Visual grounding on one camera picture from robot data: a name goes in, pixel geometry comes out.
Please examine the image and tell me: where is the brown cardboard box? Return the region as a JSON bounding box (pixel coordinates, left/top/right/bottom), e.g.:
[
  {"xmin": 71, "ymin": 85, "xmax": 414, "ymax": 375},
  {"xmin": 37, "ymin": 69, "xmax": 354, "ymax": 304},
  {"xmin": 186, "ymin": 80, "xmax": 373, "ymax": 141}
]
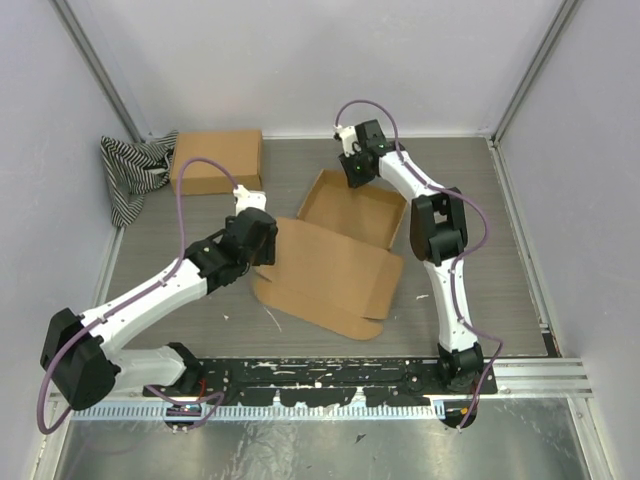
[{"xmin": 169, "ymin": 129, "xmax": 264, "ymax": 197}]

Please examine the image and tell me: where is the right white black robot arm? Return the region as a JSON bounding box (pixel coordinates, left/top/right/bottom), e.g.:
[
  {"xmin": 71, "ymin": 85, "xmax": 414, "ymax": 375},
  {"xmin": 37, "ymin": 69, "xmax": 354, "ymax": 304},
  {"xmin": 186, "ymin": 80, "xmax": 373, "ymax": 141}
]
[{"xmin": 334, "ymin": 120, "xmax": 484, "ymax": 395}]

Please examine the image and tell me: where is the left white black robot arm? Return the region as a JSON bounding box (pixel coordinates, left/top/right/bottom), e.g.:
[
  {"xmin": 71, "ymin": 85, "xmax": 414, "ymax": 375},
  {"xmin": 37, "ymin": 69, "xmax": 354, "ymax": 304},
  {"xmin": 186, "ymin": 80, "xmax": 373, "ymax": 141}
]
[{"xmin": 40, "ymin": 207, "xmax": 278, "ymax": 411}]

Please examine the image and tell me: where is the striped black white cloth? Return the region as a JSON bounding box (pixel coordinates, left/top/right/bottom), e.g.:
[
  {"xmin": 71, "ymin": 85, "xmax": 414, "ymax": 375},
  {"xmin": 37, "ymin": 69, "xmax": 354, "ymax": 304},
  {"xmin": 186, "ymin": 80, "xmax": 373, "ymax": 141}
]
[{"xmin": 99, "ymin": 131, "xmax": 178, "ymax": 228}]

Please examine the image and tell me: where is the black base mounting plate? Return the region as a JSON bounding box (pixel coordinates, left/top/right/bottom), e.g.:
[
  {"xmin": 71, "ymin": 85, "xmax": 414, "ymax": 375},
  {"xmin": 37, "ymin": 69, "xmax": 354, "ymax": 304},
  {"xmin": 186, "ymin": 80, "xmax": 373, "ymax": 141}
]
[{"xmin": 141, "ymin": 355, "xmax": 500, "ymax": 407}]

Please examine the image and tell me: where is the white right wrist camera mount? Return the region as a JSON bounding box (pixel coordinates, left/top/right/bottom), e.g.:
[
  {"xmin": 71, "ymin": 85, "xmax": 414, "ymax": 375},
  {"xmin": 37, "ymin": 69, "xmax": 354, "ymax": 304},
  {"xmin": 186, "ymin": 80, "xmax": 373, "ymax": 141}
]
[{"xmin": 333, "ymin": 125, "xmax": 360, "ymax": 156}]

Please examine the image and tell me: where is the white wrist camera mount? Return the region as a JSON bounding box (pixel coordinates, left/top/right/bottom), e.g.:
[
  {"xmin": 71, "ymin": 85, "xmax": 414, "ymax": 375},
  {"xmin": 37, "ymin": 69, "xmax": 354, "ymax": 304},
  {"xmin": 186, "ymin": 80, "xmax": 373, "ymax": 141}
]
[
  {"xmin": 232, "ymin": 184, "xmax": 267, "ymax": 215},
  {"xmin": 333, "ymin": 125, "xmax": 360, "ymax": 156}
]

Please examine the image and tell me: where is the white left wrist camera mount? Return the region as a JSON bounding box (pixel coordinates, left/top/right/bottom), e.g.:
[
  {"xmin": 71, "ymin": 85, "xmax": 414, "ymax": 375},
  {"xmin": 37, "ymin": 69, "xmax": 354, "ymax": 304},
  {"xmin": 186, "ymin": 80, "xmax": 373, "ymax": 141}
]
[{"xmin": 232, "ymin": 184, "xmax": 267, "ymax": 215}]

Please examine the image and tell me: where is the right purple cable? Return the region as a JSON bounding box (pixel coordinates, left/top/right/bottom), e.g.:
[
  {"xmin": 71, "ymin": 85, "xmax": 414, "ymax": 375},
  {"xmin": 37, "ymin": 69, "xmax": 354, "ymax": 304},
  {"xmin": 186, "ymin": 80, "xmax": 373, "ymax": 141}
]
[{"xmin": 334, "ymin": 101, "xmax": 504, "ymax": 432}]

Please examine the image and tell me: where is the purple cable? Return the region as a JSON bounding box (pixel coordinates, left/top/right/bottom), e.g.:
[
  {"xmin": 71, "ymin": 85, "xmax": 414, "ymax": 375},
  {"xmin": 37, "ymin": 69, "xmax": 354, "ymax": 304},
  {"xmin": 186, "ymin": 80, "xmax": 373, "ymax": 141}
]
[
  {"xmin": 38, "ymin": 157, "xmax": 241, "ymax": 434},
  {"xmin": 334, "ymin": 101, "xmax": 504, "ymax": 432}
]

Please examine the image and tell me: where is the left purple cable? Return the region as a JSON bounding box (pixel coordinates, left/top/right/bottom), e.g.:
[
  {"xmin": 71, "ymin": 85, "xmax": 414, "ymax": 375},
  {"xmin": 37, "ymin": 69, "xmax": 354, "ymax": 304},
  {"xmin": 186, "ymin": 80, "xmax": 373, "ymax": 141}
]
[{"xmin": 38, "ymin": 157, "xmax": 241, "ymax": 434}]

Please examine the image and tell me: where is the white slotted cable duct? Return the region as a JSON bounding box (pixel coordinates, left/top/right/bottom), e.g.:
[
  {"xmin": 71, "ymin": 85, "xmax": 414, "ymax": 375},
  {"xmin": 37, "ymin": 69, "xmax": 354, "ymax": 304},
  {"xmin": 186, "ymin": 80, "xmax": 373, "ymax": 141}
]
[{"xmin": 71, "ymin": 399, "xmax": 445, "ymax": 423}]

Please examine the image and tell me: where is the right aluminium corner post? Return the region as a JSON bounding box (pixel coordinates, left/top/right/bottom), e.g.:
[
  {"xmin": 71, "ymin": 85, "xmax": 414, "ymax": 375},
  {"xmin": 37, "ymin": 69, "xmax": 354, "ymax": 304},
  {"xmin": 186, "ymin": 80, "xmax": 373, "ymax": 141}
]
[{"xmin": 490, "ymin": 0, "xmax": 583, "ymax": 145}]

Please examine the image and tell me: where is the aluminium corner post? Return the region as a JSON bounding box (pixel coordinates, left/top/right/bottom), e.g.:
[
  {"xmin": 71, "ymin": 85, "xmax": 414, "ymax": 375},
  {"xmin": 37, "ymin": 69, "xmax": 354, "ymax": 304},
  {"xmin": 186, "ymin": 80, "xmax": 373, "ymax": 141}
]
[
  {"xmin": 490, "ymin": 0, "xmax": 583, "ymax": 145},
  {"xmin": 50, "ymin": 1, "xmax": 152, "ymax": 142}
]

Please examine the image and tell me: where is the aluminium front rail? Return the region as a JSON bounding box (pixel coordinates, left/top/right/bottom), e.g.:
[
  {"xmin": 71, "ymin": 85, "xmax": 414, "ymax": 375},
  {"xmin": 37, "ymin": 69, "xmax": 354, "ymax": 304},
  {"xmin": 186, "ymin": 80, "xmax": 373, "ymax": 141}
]
[{"xmin": 52, "ymin": 357, "xmax": 592, "ymax": 411}]

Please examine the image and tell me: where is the left aluminium corner post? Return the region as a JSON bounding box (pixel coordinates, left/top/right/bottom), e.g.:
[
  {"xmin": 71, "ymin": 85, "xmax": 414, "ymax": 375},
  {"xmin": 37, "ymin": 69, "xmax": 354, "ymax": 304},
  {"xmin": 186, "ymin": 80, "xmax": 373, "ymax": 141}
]
[{"xmin": 50, "ymin": 1, "xmax": 152, "ymax": 142}]

